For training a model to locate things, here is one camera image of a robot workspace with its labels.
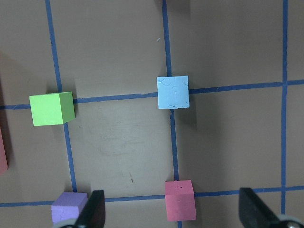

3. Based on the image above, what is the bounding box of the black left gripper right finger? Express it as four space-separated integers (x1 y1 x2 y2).
238 188 280 228

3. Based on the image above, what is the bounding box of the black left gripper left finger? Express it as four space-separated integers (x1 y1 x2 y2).
75 190 105 228

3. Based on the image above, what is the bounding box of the light purple foam block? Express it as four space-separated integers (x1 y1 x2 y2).
51 192 88 224

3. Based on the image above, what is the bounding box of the dark pink foam block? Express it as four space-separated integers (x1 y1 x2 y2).
165 180 197 221

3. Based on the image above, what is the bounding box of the pink plastic tray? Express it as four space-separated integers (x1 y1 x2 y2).
0 131 8 175

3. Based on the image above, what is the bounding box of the green foam block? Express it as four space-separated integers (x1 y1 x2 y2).
29 92 75 126

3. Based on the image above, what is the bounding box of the light blue foam block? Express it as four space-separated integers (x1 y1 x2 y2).
157 76 190 109

